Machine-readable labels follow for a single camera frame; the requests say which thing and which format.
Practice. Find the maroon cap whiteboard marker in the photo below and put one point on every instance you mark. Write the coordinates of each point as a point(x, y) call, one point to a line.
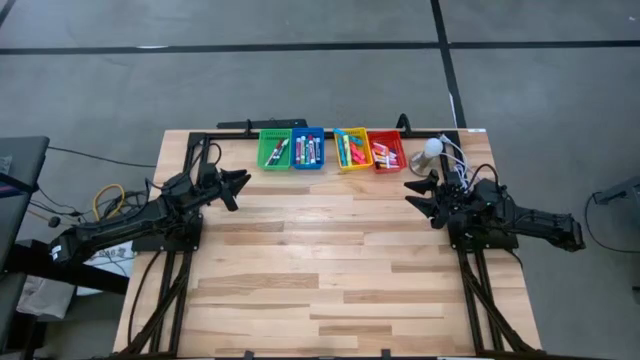
point(274, 154)

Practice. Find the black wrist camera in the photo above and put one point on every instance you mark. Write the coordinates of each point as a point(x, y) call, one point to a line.
point(487, 192)
point(207, 172)

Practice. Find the yellow cap whiteboard marker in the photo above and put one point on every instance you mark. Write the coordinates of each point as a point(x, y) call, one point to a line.
point(381, 159)

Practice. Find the black mounting bar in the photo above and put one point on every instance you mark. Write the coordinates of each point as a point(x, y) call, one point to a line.
point(270, 123)

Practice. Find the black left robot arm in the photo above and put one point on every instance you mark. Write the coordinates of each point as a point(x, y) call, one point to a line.
point(130, 222)

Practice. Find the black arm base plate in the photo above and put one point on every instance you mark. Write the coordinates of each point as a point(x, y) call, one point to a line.
point(165, 245)
point(500, 244)

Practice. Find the black table clamp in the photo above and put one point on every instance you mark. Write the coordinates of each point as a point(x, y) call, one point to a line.
point(248, 125)
point(385, 354)
point(248, 355)
point(400, 122)

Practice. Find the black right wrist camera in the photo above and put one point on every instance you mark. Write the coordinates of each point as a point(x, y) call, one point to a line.
point(487, 192)

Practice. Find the green plastic basket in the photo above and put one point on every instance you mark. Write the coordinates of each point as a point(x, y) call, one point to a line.
point(262, 137)

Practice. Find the black metal beam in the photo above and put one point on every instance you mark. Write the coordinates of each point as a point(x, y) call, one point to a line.
point(100, 282)

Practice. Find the light green highlighter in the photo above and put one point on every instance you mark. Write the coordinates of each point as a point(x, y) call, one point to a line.
point(347, 152)

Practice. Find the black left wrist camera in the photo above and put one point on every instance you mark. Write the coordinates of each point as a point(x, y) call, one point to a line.
point(207, 172)

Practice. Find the black aluminium table frame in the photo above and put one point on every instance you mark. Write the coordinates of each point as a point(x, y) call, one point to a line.
point(215, 310)

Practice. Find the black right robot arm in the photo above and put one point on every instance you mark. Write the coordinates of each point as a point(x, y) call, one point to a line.
point(540, 222)

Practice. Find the orange cap whiteboard marker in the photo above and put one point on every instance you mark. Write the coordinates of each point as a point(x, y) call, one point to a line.
point(381, 152)

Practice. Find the blue highlighter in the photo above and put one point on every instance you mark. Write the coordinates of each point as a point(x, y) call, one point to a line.
point(347, 136)
point(341, 150)

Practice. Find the pink cap whiteboard marker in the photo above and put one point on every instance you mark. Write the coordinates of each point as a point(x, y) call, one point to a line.
point(380, 146)

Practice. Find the yellow plastic basket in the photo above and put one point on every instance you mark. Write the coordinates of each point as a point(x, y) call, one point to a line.
point(367, 150)

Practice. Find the black cap whiteboard marker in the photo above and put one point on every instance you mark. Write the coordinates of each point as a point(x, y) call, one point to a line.
point(387, 165)

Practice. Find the purple cap whiteboard marker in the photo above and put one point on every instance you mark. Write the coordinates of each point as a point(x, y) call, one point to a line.
point(392, 156)

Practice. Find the white printed paper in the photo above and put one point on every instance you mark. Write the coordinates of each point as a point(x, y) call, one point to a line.
point(115, 257)

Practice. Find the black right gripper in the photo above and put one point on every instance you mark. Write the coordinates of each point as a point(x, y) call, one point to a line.
point(455, 200)

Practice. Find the white plastic bag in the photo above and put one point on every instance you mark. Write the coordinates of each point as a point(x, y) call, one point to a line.
point(47, 297)

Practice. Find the black stand leg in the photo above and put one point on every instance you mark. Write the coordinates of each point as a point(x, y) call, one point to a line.
point(620, 191)

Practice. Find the blue plastic basket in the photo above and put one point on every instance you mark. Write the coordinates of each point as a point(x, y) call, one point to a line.
point(307, 131)

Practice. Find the red plastic basket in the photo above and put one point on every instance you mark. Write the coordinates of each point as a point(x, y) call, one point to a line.
point(400, 142)

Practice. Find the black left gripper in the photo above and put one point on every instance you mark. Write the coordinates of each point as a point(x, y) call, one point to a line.
point(222, 192)

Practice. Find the pink highlighter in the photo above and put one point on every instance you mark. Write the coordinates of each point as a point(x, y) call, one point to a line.
point(356, 149)
point(359, 160)

